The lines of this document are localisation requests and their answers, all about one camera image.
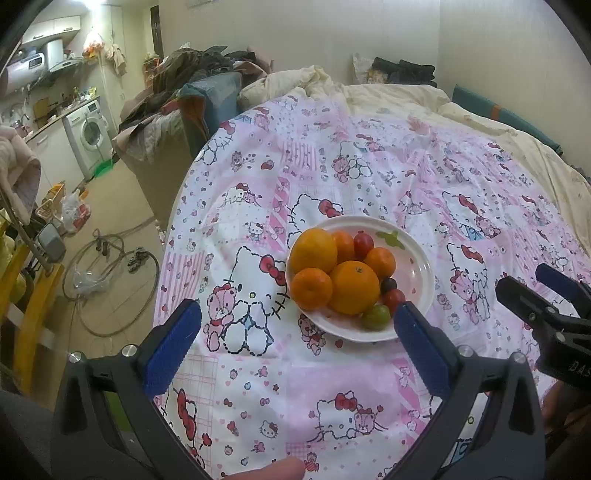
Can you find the green tomato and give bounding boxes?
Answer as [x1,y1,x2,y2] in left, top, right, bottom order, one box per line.
[361,304,392,331]

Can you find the red cherry tomato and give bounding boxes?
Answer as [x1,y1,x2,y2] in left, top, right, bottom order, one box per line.
[353,231,374,261]
[382,289,407,315]

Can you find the dark grape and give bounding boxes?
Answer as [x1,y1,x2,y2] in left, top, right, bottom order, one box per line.
[381,277,398,295]

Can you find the large orange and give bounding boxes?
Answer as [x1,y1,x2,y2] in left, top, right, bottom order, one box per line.
[288,228,338,274]
[329,261,381,316]

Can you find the small mandarin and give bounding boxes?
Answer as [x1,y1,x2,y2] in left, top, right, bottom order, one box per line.
[332,230,356,264]
[290,268,332,311]
[363,247,397,280]

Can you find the small mandarin back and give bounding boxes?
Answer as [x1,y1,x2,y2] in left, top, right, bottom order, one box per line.
[332,230,356,264]

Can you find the finger tip of person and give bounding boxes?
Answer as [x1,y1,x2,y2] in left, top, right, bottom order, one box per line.
[225,457,305,480]

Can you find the pink strawberry plate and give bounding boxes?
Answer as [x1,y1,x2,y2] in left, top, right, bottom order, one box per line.
[286,216,435,343]

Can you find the cream duvet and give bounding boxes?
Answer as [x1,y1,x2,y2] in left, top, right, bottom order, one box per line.
[238,66,590,250]

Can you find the yellow wooden chair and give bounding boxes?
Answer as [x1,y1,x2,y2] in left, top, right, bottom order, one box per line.
[1,243,64,396]

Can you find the teal headboard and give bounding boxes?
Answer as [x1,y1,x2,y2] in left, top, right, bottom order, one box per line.
[452,84,563,156]

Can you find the pile of clothes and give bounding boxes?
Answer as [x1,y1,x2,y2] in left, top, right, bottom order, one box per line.
[112,46,273,163]

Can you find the white washing machine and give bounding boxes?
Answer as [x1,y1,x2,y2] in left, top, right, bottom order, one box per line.
[63,98,112,180]

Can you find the hose coil on floor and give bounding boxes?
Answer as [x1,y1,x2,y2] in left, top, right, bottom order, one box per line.
[62,227,160,338]

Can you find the dark clothes by wall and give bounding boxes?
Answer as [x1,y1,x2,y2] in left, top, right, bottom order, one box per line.
[368,57,438,88]

